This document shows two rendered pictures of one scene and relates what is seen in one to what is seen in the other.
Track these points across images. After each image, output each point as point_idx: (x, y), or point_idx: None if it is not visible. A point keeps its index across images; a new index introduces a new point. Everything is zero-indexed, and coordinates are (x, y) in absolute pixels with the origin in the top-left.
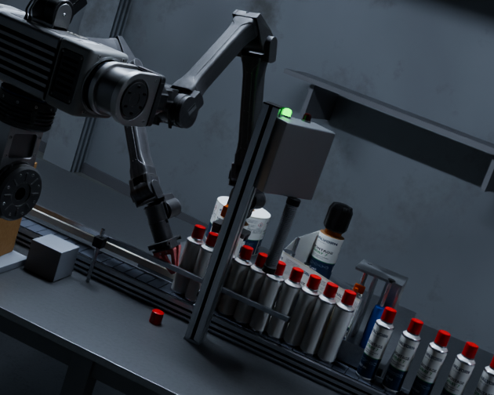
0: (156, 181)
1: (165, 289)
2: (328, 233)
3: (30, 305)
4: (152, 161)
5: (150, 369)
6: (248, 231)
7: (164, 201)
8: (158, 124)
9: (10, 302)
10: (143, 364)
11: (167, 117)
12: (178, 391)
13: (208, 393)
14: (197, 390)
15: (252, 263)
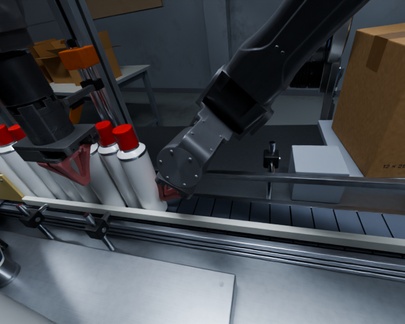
0: (218, 71)
1: (173, 200)
2: None
3: (269, 136)
4: (255, 34)
5: (173, 132)
6: (21, 141)
7: (195, 121)
8: None
9: (280, 131)
10: (178, 133)
11: None
12: (155, 128)
13: (138, 134)
14: (144, 134)
15: None
